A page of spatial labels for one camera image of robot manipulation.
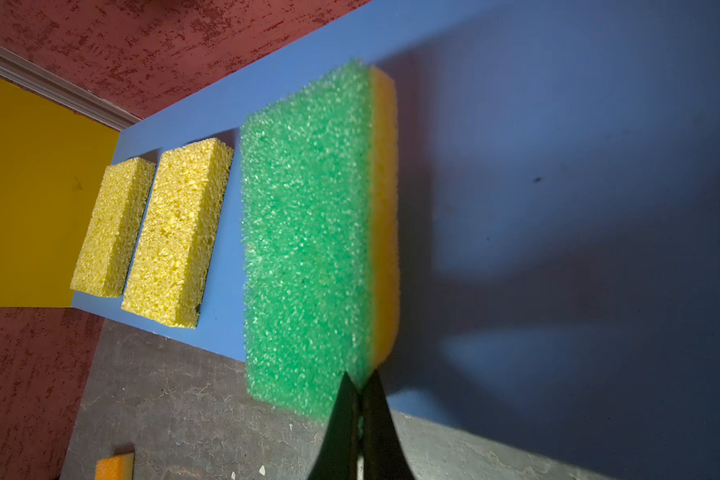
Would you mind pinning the light green sponge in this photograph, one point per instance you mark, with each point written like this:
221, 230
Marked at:
319, 182

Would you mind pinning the yellow shelf pink blue boards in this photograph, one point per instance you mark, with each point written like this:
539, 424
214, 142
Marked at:
559, 212

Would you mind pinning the orange sponge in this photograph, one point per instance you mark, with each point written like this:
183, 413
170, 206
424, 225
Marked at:
119, 467

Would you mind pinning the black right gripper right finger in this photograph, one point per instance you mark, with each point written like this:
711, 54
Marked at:
383, 456

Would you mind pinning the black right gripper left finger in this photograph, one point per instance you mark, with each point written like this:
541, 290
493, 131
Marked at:
338, 456

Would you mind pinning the yellow sponge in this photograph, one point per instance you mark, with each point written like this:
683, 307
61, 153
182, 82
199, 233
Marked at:
167, 278
106, 253

